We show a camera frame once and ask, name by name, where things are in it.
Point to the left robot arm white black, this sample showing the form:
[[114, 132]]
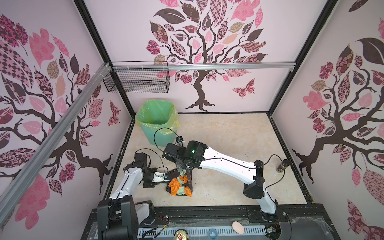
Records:
[[119, 217]]

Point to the green orange scrap back right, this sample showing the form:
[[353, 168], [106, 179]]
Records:
[[181, 180]]

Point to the aluminium rail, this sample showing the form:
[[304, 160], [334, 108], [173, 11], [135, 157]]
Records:
[[20, 184], [231, 66]]

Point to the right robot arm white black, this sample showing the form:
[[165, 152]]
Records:
[[197, 155]]

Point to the green trash bin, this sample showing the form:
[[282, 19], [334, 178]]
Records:
[[160, 139]]

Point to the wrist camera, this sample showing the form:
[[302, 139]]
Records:
[[179, 141], [161, 178]]

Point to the black wire basket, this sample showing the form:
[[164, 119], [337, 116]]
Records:
[[138, 77]]

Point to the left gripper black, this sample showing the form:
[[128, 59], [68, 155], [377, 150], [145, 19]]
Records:
[[150, 185]]

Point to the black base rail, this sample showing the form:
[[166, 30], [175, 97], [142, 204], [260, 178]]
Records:
[[291, 222]]

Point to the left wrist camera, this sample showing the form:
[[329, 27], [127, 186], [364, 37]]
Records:
[[161, 178]]

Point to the round can lid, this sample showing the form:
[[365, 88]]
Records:
[[181, 235]]

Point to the blue tape roll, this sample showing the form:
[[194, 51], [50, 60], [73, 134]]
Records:
[[213, 234]]

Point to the small dark spice bottle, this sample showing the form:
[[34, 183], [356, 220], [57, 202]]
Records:
[[283, 165]]

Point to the pink oval object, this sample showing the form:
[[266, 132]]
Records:
[[238, 228]]

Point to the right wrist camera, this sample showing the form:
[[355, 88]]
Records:
[[179, 141]]

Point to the aluminium rail back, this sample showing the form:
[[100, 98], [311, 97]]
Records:
[[231, 66]]

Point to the dark brown hand broom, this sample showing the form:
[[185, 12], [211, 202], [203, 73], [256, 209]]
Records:
[[188, 177]]

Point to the dark brown dustpan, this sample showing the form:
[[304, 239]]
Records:
[[173, 174]]

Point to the yellow-green bin liner bag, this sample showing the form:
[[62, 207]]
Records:
[[158, 114]]

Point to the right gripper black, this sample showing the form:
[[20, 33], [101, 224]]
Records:
[[179, 168]]

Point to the white slotted cable duct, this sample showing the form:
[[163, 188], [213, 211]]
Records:
[[200, 232]]

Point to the aluminium rail left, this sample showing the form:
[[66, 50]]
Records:
[[20, 184]]

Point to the orange scrap right front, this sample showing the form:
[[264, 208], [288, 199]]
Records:
[[174, 186]]

